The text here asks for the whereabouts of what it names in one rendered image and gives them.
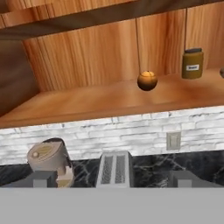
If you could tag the silver toaster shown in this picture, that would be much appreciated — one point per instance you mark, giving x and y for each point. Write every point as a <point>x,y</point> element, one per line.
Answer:
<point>114,169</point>

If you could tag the beige coffee machine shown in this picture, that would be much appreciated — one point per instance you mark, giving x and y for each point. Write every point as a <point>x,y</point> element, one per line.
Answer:
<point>51,160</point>

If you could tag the yellow jar with dark lid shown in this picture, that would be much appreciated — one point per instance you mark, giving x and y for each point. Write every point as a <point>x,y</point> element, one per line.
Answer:
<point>192,64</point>

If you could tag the wooden cabinet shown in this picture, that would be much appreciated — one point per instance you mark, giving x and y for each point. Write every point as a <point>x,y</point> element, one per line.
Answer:
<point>102,64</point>

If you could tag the dark round fruit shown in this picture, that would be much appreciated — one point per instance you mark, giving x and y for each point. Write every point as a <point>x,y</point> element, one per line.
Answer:
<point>222,72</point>

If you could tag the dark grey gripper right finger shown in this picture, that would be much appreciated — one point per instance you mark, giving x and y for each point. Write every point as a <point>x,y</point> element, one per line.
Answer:
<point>182,178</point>

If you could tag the grey wall socket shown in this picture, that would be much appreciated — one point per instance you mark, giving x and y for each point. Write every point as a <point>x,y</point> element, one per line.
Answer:
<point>173,141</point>

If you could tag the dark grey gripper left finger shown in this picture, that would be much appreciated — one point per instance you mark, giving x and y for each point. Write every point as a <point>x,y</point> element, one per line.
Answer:
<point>43,178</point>

